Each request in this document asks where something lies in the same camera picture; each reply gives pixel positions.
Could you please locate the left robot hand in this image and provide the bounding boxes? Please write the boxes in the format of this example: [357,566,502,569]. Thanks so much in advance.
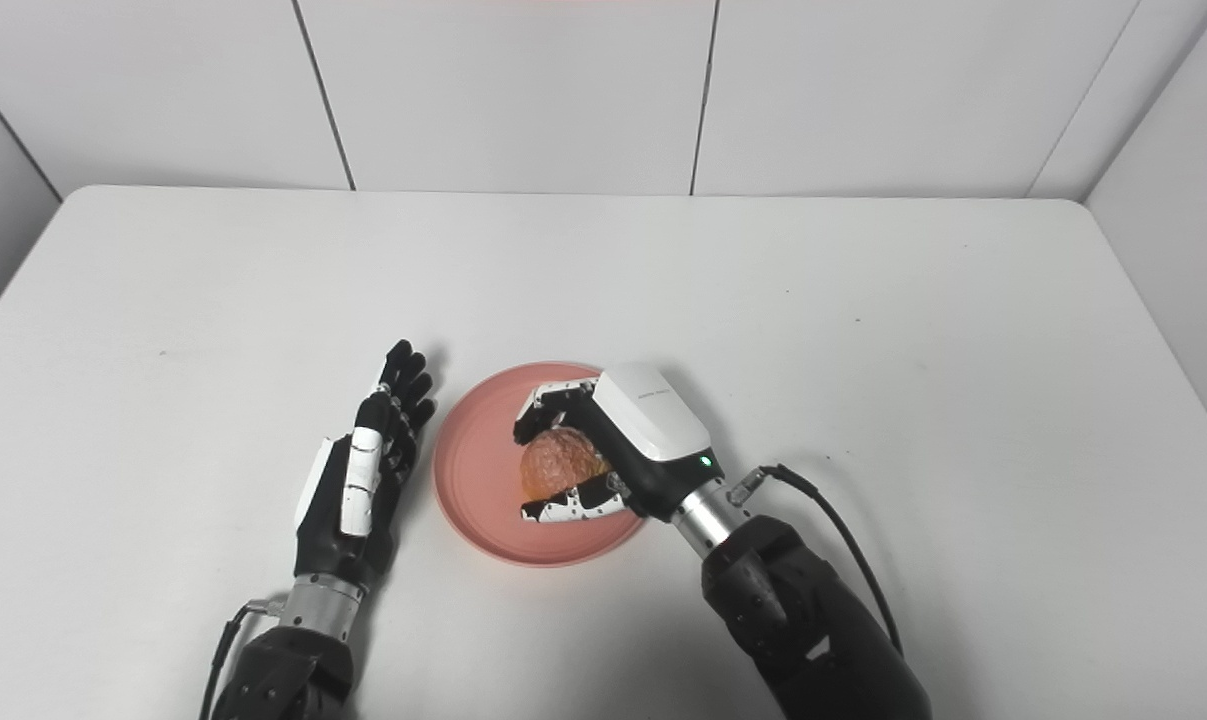
[293,339,438,591]

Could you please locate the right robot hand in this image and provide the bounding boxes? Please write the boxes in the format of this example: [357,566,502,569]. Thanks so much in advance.
[512,361,724,524]

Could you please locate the cream puff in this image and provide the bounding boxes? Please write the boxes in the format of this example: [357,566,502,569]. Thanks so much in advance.
[519,427,612,504]

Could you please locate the pink plate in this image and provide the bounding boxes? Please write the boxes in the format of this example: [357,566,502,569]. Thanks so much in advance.
[433,361,650,569]

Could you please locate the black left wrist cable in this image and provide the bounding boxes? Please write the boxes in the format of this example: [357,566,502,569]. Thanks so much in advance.
[197,598,286,720]

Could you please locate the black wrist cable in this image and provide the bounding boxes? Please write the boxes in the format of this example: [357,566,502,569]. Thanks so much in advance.
[727,464,905,657]
[197,598,286,720]

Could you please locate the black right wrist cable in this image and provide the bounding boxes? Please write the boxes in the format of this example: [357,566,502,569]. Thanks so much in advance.
[727,464,905,657]

